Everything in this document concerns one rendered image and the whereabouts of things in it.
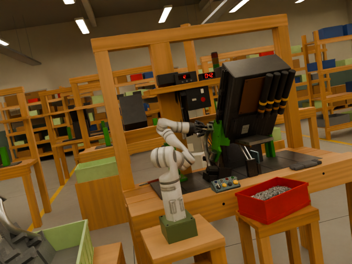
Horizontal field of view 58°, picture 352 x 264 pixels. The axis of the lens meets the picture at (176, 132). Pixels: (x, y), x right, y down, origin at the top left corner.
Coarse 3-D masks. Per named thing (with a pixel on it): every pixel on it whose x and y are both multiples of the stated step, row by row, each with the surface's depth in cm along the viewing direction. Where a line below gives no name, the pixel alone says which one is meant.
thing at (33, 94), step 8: (144, 72) 1173; (144, 88) 1178; (8, 96) 1104; (16, 96) 1109; (32, 96) 1117; (8, 104) 1107; (16, 104) 1111; (40, 104) 1124; (8, 112) 1109; (16, 112) 1113; (40, 112) 1126
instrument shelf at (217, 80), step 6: (216, 78) 222; (180, 84) 216; (186, 84) 217; (192, 84) 218; (198, 84) 219; (204, 84) 220; (210, 84) 221; (150, 90) 211; (156, 90) 212; (162, 90) 213; (168, 90) 214; (174, 90) 215; (180, 90) 216; (144, 96) 234
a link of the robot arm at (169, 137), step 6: (168, 132) 193; (168, 138) 191; (174, 138) 189; (168, 144) 192; (174, 144) 188; (180, 144) 185; (186, 150) 180; (186, 156) 178; (192, 156) 179; (192, 162) 179
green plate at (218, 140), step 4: (220, 120) 198; (216, 124) 204; (220, 124) 198; (216, 128) 203; (220, 128) 198; (216, 132) 203; (220, 132) 198; (216, 136) 202; (220, 136) 199; (224, 136) 201; (212, 140) 209; (216, 140) 202; (220, 140) 199; (224, 140) 201; (228, 140) 202; (212, 144) 209; (216, 144) 202; (220, 144) 200; (224, 144) 201; (228, 144) 202; (212, 148) 208; (216, 148) 201
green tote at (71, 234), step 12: (48, 228) 152; (60, 228) 152; (72, 228) 153; (84, 228) 143; (0, 240) 147; (48, 240) 151; (60, 240) 153; (72, 240) 154; (84, 240) 133; (84, 252) 130
